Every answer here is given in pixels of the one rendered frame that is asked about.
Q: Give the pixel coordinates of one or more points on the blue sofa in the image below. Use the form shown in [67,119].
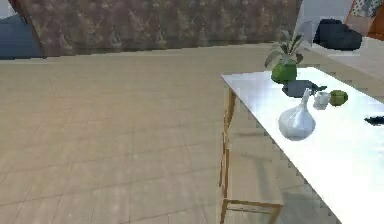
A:
[16,39]

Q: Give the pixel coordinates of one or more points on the green apple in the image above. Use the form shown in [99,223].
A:
[338,97]

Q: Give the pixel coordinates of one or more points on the white table with wooden legs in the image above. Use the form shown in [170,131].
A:
[340,160]

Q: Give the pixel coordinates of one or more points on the black beanbag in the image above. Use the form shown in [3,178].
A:
[336,36]

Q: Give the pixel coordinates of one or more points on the orange wooden shelf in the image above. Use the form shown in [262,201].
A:
[368,18]

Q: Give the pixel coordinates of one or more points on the small white cup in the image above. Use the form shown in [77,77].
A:
[321,100]

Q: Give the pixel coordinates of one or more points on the black flat object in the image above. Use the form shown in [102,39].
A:
[375,120]

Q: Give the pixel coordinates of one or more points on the house plant in green pot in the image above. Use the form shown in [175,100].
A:
[284,68]

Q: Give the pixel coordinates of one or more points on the white round vase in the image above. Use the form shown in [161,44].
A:
[296,122]

